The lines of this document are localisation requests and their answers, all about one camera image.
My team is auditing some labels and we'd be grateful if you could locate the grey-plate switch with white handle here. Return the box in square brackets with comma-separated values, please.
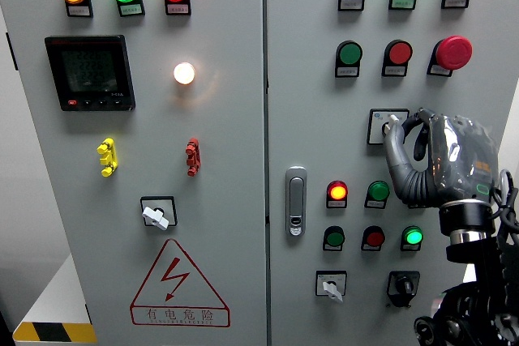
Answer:
[367, 108, 410, 146]

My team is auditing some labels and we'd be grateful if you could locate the small dark green lamp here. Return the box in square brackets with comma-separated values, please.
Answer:
[367, 180, 391, 202]

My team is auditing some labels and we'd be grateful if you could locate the small lit green lamp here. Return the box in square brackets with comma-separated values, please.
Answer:
[401, 225, 424, 247]

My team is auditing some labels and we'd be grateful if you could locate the large red stop button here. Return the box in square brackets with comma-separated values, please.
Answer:
[435, 35, 474, 71]

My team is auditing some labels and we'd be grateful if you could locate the small red push button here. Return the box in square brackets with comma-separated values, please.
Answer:
[362, 225, 386, 248]

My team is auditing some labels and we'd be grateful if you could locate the large red push button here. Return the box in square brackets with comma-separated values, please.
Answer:
[384, 40, 414, 66]

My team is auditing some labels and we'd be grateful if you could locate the small lit red lamp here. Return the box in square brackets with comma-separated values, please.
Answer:
[326, 180, 349, 202]

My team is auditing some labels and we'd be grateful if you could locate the grey door with silver lock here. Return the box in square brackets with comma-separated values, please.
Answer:
[264, 0, 519, 346]

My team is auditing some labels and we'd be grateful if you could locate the small green push button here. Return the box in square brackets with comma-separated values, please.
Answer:
[324, 225, 346, 248]

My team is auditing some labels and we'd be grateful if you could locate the large green push button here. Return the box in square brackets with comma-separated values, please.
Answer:
[336, 41, 363, 66]

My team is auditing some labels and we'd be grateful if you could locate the silver door lock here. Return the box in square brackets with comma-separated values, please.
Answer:
[285, 166, 307, 238]

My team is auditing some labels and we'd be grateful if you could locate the grey door with warning triangle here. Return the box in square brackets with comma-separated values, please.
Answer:
[0, 0, 268, 346]

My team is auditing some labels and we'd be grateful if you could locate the white glowing lamp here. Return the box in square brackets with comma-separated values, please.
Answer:
[173, 62, 197, 86]

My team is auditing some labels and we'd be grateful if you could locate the red warning triangle sticker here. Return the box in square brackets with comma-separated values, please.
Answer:
[129, 238, 231, 328]

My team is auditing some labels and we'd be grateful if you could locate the black digital display meter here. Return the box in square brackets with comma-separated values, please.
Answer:
[44, 35, 136, 113]

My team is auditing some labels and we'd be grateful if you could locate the black yellow striped tape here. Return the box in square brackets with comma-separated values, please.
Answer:
[13, 321, 97, 345]

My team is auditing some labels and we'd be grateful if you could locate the black cabinet hinge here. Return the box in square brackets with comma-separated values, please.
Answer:
[5, 32, 19, 71]

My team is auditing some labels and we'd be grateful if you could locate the black-handle turn switch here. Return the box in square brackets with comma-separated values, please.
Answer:
[386, 271, 421, 309]

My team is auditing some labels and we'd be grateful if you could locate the small white-handle turn switch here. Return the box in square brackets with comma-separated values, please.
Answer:
[315, 270, 348, 303]

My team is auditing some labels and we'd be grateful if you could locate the small red handle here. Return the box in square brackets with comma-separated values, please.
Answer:
[185, 137, 202, 177]

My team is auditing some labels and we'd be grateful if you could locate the white-handle switch on black plate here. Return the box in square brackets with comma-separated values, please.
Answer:
[139, 195, 178, 232]

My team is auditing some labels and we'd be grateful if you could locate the small yellow handle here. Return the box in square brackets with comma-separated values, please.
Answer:
[97, 137, 119, 177]

